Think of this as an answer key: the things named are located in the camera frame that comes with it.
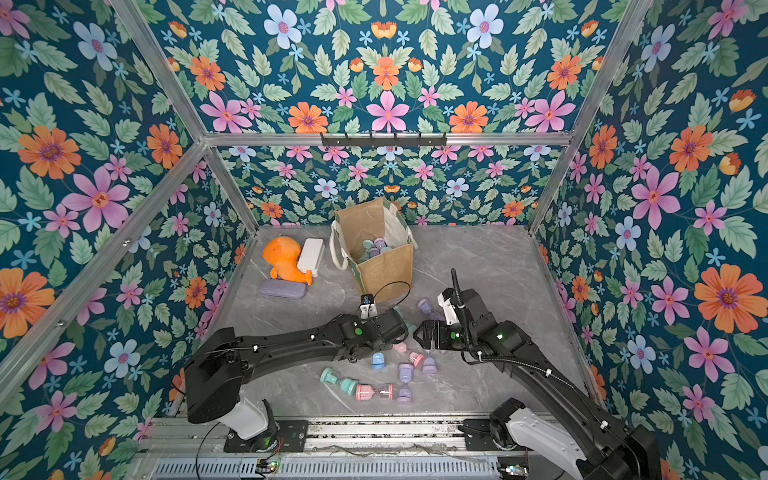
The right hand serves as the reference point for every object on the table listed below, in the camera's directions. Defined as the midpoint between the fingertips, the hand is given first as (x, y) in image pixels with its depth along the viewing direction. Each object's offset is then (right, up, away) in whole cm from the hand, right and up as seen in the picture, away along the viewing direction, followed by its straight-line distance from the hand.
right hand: (432, 330), depth 76 cm
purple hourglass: (-17, +24, +35) cm, 46 cm away
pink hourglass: (-4, -10, +8) cm, 13 cm away
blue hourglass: (-14, -9, +3) cm, 17 cm away
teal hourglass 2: (-22, -16, +3) cm, 27 cm away
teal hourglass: (-6, +3, -10) cm, 12 cm away
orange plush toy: (-50, +20, +26) cm, 60 cm away
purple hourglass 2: (-1, +3, +19) cm, 20 cm away
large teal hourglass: (-21, +24, +35) cm, 47 cm away
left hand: (-11, -4, +7) cm, 14 cm away
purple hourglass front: (-7, -13, +7) cm, 16 cm away
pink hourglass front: (-18, -17, +2) cm, 25 cm away
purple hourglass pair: (0, -12, +7) cm, 14 cm away
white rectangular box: (-41, +19, +29) cm, 54 cm away
